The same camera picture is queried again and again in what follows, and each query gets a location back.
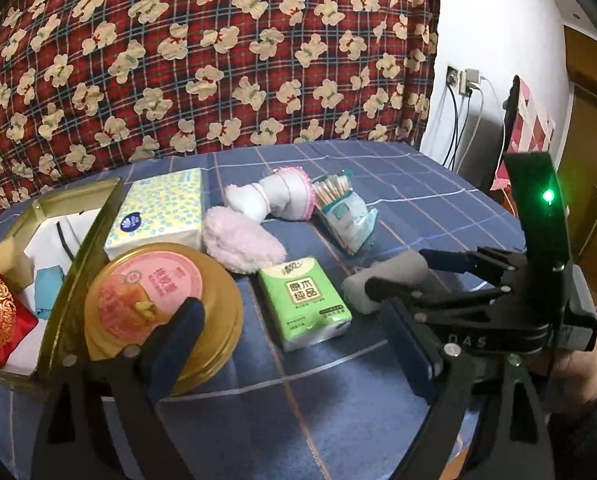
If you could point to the yellow patterned tissue box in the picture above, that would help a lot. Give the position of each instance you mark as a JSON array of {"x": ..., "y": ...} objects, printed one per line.
[{"x": 153, "y": 210}]

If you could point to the wall socket with chargers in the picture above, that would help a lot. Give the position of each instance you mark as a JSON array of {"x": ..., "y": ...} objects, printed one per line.
[{"x": 471, "y": 80}]

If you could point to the cotton swab packet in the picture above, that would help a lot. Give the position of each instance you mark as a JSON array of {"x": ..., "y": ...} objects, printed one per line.
[{"x": 361, "y": 232}]

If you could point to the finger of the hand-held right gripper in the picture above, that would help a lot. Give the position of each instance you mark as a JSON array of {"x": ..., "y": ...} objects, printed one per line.
[
  {"x": 443, "y": 260},
  {"x": 393, "y": 290}
]

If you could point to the blue plaid tablecloth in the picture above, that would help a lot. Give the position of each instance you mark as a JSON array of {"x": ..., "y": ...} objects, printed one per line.
[{"x": 428, "y": 200}]

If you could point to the person's right hand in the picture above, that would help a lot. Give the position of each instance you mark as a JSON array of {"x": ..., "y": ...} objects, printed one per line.
[{"x": 578, "y": 380}]

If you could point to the round gold tin pink label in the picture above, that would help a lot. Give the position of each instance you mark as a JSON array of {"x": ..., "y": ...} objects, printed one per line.
[{"x": 148, "y": 290}]

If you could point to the wooden door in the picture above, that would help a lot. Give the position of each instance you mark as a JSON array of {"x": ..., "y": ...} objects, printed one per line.
[{"x": 588, "y": 160}]

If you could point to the white foam piece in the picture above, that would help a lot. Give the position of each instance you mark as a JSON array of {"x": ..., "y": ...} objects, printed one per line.
[{"x": 393, "y": 265}]

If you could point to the red plaid bear-print blanket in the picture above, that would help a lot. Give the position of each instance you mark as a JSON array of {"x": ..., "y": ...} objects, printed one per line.
[{"x": 228, "y": 60}]

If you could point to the pink fluffy pad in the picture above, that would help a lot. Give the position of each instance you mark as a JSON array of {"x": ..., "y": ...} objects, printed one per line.
[{"x": 238, "y": 240}]

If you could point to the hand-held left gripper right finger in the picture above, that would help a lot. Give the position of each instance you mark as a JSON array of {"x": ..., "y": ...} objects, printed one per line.
[{"x": 413, "y": 355}]

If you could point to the cotton swab bag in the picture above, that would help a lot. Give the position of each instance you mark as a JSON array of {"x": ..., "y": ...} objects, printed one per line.
[{"x": 333, "y": 190}]

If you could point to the teal cloth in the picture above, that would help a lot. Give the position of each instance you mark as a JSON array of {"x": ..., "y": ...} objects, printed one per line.
[{"x": 48, "y": 290}]

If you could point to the red embroidered pouch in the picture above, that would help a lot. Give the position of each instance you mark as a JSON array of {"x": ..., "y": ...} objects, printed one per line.
[{"x": 3, "y": 310}]

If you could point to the gold rectangular tin box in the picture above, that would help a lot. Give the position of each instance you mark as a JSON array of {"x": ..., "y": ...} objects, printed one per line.
[{"x": 78, "y": 270}]

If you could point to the green tissue pack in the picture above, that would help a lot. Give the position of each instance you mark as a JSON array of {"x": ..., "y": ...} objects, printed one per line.
[{"x": 303, "y": 305}]

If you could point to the white sponge black stripe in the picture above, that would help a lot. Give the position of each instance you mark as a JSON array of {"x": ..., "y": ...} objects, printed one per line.
[{"x": 83, "y": 230}]

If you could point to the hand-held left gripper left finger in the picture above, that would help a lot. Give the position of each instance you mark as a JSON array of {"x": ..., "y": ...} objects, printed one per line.
[{"x": 178, "y": 345}]

